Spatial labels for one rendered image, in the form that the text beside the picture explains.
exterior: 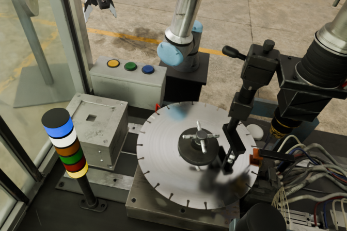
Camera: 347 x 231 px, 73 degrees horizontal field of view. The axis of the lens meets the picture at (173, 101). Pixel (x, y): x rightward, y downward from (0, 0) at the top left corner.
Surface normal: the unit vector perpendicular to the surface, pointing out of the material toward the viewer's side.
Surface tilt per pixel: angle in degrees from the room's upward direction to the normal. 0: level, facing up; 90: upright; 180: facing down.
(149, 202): 0
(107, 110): 0
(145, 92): 90
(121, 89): 90
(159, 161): 0
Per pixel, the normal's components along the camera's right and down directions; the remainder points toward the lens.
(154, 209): 0.09, -0.68
